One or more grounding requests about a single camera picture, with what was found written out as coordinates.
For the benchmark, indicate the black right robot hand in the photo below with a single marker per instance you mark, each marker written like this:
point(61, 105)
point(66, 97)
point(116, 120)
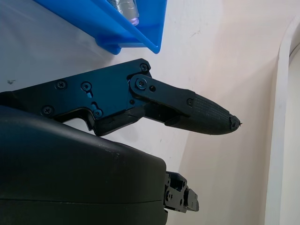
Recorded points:
point(70, 175)

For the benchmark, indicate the clear tube with blue cap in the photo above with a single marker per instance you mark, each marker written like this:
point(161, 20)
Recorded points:
point(126, 9)

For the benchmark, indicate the blue plastic tray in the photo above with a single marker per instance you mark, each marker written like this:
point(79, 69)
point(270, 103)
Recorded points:
point(103, 25)

